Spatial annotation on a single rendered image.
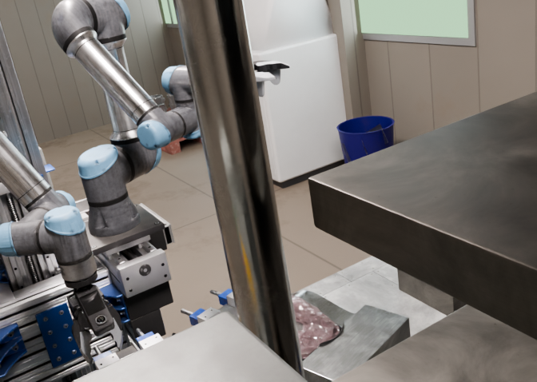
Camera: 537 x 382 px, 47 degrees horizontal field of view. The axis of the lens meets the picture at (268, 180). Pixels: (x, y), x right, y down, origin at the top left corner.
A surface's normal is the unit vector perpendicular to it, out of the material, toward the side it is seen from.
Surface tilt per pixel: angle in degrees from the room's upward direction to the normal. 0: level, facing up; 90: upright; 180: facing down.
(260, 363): 0
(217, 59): 90
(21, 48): 90
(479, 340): 0
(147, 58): 90
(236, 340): 0
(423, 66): 90
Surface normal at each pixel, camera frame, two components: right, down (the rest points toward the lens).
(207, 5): 0.06, 0.35
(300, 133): 0.51, 0.23
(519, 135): -0.15, -0.92
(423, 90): -0.84, 0.31
